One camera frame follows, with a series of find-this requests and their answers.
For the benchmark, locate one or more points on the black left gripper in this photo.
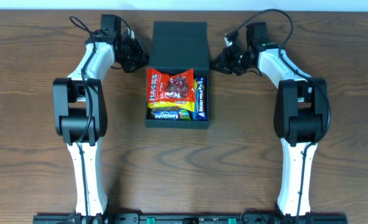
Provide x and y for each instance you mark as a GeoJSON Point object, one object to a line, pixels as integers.
{"type": "Point", "coordinates": [134, 54]}

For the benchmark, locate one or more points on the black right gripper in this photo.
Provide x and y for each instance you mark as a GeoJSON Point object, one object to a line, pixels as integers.
{"type": "Point", "coordinates": [228, 61]}

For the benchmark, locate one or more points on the red Hacks candy bag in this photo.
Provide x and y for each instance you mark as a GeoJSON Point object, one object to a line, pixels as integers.
{"type": "Point", "coordinates": [157, 81]}

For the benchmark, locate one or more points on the dark green box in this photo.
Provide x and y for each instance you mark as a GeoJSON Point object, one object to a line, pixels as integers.
{"type": "Point", "coordinates": [177, 47]}

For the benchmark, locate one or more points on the purple Dairy Milk bar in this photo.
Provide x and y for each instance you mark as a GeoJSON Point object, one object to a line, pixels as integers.
{"type": "Point", "coordinates": [200, 109]}

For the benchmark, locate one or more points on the yellow Hacks candy bag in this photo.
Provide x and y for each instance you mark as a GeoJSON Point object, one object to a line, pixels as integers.
{"type": "Point", "coordinates": [174, 104]}

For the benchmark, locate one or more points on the colourful gummy candy bag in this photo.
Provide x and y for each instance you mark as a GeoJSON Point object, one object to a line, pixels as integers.
{"type": "Point", "coordinates": [184, 115]}

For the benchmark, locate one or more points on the blue Eclipse mints box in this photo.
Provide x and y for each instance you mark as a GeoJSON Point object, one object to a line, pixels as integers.
{"type": "Point", "coordinates": [166, 115]}

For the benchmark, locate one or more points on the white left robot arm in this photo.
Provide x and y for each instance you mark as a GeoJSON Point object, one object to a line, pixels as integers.
{"type": "Point", "coordinates": [80, 113]}

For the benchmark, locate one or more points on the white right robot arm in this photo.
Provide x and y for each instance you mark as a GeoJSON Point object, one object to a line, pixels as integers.
{"type": "Point", "coordinates": [301, 119]}

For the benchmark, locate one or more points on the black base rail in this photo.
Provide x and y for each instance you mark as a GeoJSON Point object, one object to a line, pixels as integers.
{"type": "Point", "coordinates": [133, 218]}

